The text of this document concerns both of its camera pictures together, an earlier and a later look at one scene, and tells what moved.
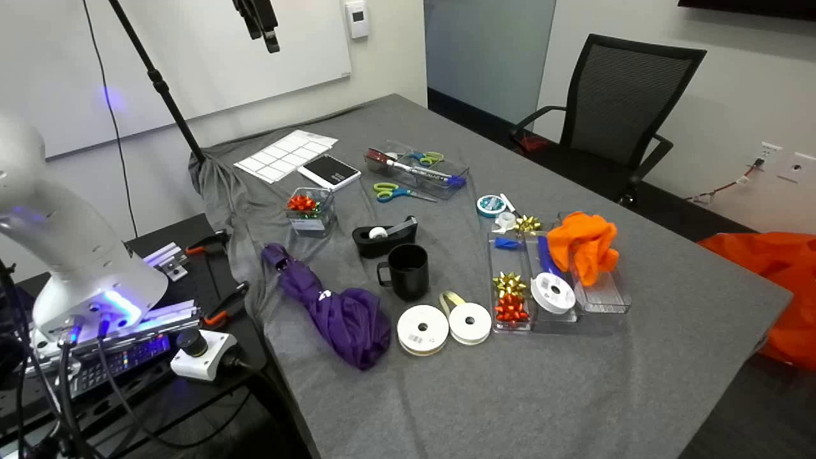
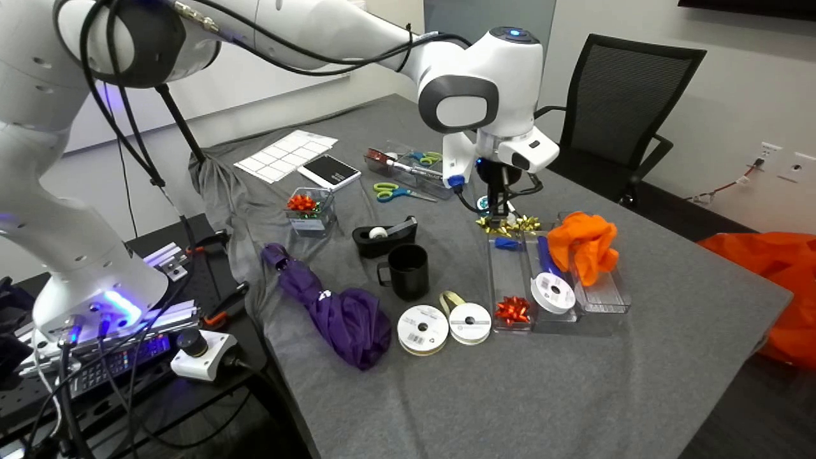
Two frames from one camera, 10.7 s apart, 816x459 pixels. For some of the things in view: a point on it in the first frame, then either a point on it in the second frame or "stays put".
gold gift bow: [507, 284] -> [502, 225]
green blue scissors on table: [385, 193] stays put
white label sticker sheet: [286, 155] stays put
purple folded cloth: [353, 326] stays put
